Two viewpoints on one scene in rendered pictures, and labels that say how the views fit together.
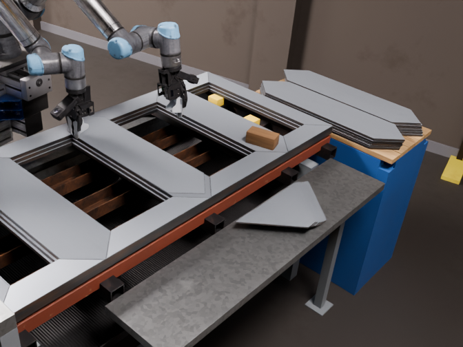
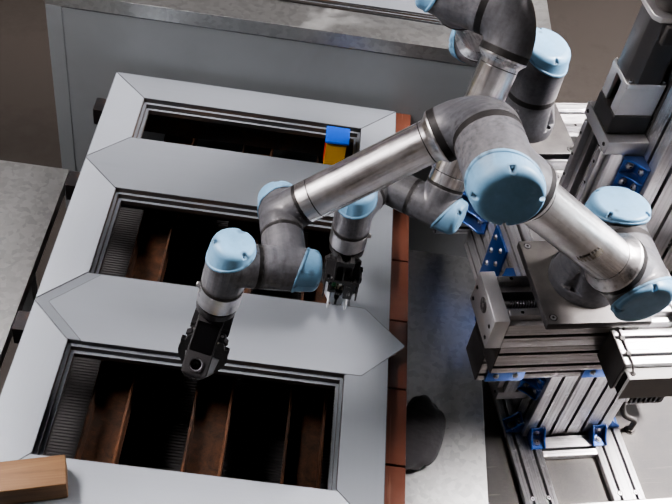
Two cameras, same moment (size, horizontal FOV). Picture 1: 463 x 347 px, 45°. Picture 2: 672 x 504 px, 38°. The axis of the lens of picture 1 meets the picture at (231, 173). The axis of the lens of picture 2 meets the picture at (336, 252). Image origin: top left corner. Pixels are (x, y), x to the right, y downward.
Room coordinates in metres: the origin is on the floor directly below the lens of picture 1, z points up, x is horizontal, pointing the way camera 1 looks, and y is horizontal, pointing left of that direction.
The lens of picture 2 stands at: (2.83, -0.32, 2.46)
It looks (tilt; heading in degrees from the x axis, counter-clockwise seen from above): 47 degrees down; 138
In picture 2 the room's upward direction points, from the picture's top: 11 degrees clockwise
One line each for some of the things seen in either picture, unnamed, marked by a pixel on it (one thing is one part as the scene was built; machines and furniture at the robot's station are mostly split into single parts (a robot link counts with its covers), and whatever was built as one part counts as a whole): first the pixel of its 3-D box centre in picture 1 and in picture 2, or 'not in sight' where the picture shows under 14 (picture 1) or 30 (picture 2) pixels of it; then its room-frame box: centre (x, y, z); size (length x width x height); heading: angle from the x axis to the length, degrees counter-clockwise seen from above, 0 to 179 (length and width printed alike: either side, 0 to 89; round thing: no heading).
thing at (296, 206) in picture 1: (295, 211); not in sight; (1.61, -0.24, 0.77); 0.45 x 0.20 x 0.04; 142
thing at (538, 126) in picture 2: not in sight; (526, 105); (1.70, 1.21, 1.09); 0.15 x 0.15 x 0.10
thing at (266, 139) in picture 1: (262, 138); (31, 480); (1.93, -0.11, 0.88); 0.12 x 0.06 x 0.05; 68
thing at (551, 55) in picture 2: not in sight; (537, 64); (1.69, 1.21, 1.20); 0.13 x 0.12 x 0.14; 26
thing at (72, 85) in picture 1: (74, 81); (350, 236); (1.85, 0.60, 1.08); 0.08 x 0.08 x 0.05
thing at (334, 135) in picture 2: not in sight; (337, 137); (1.41, 0.90, 0.88); 0.06 x 0.06 x 0.02; 52
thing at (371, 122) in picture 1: (337, 106); not in sight; (2.41, -0.47, 0.82); 0.80 x 0.40 x 0.06; 52
